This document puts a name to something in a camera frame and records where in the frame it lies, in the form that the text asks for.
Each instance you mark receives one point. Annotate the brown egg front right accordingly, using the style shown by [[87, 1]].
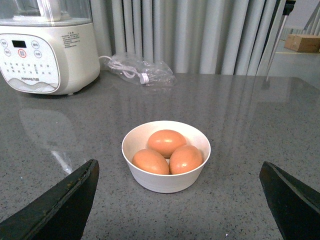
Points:
[[185, 159]]

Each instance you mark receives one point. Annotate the brown egg at back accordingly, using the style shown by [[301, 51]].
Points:
[[166, 141]]

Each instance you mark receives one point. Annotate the white round bowl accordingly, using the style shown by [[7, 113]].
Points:
[[136, 139]]

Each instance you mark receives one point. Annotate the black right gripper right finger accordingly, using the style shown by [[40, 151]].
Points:
[[294, 205]]

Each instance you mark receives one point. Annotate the cardboard box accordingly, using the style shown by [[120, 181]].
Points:
[[303, 43]]

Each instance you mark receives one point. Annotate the white soy milk maker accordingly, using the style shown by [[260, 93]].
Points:
[[48, 46]]

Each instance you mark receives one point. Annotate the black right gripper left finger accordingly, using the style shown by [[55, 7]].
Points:
[[61, 213]]

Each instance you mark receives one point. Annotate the clear plastic bag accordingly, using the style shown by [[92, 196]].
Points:
[[135, 70]]

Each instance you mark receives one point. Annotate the metal tripod stand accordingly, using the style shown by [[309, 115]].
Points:
[[288, 8]]

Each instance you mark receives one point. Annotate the brown egg front left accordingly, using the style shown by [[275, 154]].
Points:
[[151, 161]]

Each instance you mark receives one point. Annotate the brown egg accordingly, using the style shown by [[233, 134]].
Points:
[[151, 161], [166, 141], [185, 159]]

